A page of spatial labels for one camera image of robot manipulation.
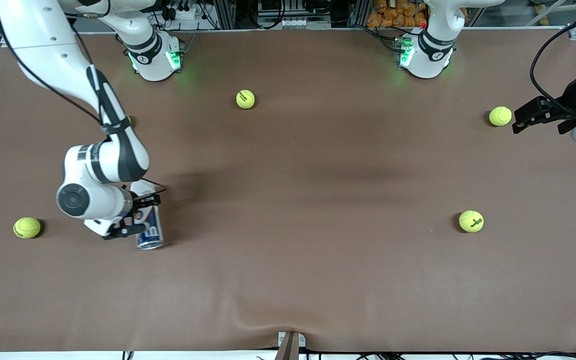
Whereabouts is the white power strip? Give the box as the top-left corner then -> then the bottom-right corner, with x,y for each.
165,4 -> 204,23

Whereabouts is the orange objects pile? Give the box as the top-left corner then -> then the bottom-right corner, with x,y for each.
366,0 -> 429,29

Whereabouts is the small metal bracket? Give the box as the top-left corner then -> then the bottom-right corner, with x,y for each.
276,331 -> 307,360

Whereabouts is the white and blue tennis can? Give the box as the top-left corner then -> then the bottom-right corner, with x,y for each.
129,179 -> 165,250

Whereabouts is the white terminal strip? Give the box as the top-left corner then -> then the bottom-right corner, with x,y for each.
260,19 -> 331,29

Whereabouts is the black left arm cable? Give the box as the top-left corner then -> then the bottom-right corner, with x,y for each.
529,15 -> 576,118

